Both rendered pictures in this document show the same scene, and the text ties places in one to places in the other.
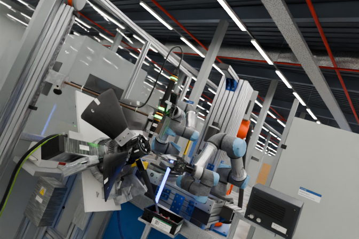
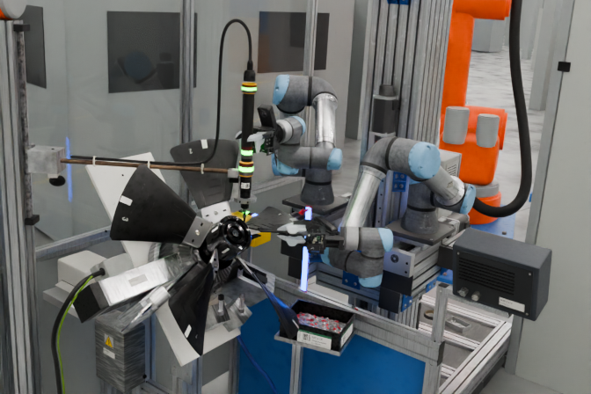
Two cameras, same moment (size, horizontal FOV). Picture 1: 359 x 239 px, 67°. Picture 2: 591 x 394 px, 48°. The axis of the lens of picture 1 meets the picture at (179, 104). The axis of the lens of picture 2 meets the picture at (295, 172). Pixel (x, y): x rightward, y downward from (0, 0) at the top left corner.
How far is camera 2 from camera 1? 73 cm
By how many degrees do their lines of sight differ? 22
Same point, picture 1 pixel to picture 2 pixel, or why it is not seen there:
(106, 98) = (140, 187)
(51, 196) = (123, 346)
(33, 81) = (10, 181)
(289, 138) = (573, 44)
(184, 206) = not seen: hidden behind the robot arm
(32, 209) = (106, 368)
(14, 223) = (91, 375)
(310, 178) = not seen: outside the picture
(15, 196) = (75, 340)
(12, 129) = (18, 266)
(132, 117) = (201, 180)
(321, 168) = not seen: outside the picture
